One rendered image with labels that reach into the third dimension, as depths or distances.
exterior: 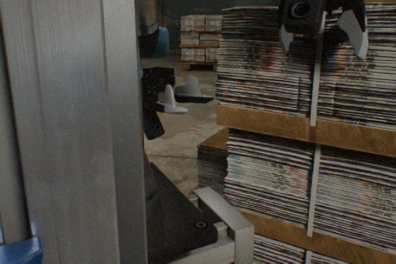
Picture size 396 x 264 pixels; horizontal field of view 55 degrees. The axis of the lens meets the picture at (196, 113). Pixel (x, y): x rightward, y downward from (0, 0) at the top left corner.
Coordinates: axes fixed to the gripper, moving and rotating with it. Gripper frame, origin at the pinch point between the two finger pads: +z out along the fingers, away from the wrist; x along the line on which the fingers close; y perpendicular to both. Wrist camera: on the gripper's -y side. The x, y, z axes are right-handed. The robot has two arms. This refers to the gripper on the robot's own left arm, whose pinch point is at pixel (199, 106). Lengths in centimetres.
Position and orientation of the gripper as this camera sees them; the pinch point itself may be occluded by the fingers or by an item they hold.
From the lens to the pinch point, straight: 83.1
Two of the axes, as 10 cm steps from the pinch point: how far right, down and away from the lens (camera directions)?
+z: 8.7, 1.4, -4.7
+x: 4.9, -2.5, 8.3
